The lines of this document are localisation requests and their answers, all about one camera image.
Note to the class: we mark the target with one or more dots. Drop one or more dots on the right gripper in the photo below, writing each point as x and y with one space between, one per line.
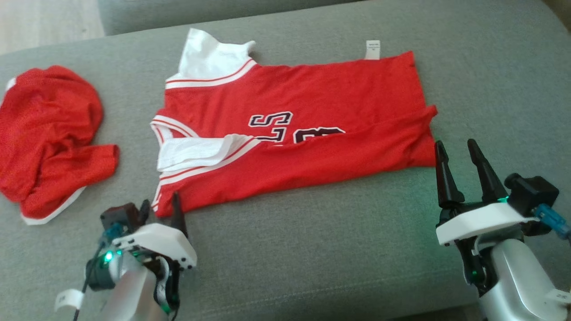
477 220

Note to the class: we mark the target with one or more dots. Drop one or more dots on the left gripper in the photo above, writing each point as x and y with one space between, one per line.
160 243

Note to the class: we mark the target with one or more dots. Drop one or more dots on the red mesh shorts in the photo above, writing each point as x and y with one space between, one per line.
49 125

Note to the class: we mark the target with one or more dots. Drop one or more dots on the red white basketball jersey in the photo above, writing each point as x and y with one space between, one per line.
312 98

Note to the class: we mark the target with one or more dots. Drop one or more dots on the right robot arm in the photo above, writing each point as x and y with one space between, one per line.
517 281

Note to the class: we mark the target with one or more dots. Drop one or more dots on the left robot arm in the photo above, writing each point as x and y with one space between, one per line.
129 294

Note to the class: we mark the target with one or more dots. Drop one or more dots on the large grey sofa seat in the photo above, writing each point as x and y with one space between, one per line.
285 249

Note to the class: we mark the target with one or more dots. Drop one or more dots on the long grey seat cushion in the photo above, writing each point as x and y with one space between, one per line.
178 13

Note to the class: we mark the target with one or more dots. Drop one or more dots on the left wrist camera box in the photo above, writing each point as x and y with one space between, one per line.
120 216

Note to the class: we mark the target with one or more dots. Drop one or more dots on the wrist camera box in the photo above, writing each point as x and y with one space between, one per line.
120 216
531 191

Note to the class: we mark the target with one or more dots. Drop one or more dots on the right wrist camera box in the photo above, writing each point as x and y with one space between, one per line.
531 191

